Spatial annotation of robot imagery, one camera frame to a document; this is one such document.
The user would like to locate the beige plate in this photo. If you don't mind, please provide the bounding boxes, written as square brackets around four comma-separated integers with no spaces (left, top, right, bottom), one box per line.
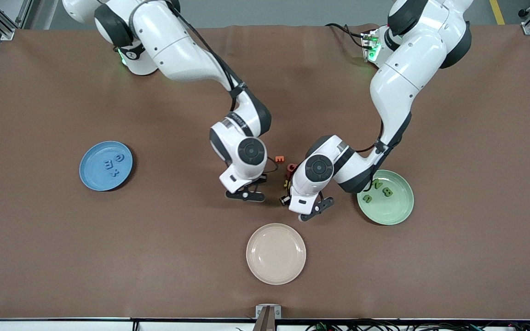
[246,223,307,285]

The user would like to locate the green plate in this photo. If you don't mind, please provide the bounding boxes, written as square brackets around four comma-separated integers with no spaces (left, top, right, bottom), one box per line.
[357,170,415,226]

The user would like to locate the blue plate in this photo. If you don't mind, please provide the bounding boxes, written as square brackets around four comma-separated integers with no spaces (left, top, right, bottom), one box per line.
[79,141,133,192]

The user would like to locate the brown table cover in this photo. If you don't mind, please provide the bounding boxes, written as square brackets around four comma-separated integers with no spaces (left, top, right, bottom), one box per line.
[0,24,530,320]

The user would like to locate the grey metal camera bracket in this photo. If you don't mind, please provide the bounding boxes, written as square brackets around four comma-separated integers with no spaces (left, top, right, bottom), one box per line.
[255,304,282,331]

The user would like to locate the tangled black cables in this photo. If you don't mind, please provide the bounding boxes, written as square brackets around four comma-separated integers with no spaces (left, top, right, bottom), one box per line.
[305,317,530,331]

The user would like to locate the black left arm base cable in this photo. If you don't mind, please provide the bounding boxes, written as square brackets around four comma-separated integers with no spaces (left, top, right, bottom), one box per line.
[325,22,368,49]

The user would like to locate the white table edge rail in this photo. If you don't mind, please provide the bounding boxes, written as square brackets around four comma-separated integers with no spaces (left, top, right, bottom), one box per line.
[0,318,530,331]

